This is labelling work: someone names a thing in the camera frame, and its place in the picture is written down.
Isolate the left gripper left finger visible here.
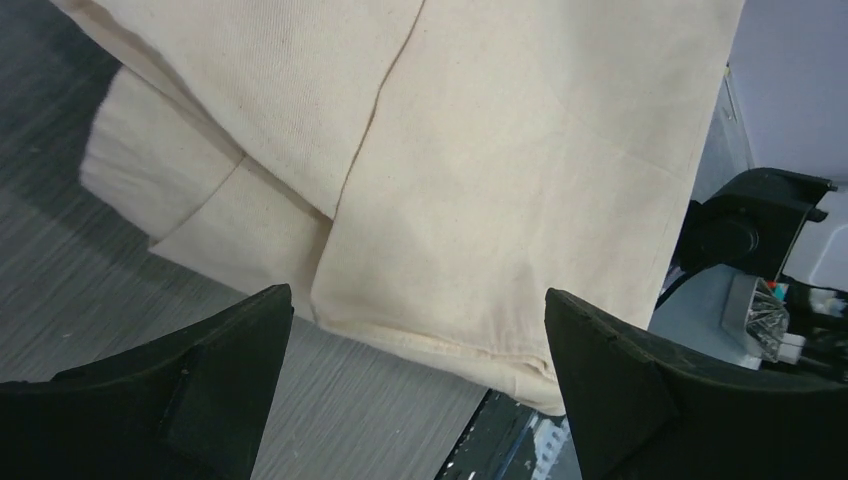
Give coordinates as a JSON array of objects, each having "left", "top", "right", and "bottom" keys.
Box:
[{"left": 1, "top": 285, "right": 294, "bottom": 479}]

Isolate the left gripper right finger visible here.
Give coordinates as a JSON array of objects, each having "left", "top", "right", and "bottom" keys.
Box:
[{"left": 544, "top": 289, "right": 847, "bottom": 479}]

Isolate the beige cloth wrap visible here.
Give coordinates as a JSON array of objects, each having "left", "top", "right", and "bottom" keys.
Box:
[{"left": 59, "top": 1, "right": 743, "bottom": 415}]

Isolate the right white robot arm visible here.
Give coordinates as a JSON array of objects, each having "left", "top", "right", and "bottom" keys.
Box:
[{"left": 651, "top": 168, "right": 847, "bottom": 383}]

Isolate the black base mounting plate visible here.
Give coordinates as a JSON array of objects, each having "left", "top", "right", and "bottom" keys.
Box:
[{"left": 435, "top": 390, "right": 582, "bottom": 480}]

